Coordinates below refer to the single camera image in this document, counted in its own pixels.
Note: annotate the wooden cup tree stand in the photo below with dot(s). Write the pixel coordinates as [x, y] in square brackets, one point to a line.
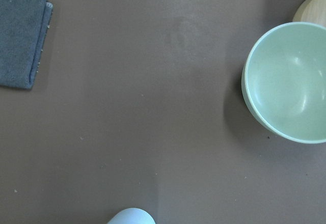
[311, 11]

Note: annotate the dark grey folded cloth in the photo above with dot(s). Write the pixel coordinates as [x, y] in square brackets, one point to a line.
[24, 24]

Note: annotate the blue plastic cup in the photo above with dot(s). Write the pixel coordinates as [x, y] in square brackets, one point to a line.
[132, 215]

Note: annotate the green bowl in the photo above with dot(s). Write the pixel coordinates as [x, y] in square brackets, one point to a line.
[283, 82]

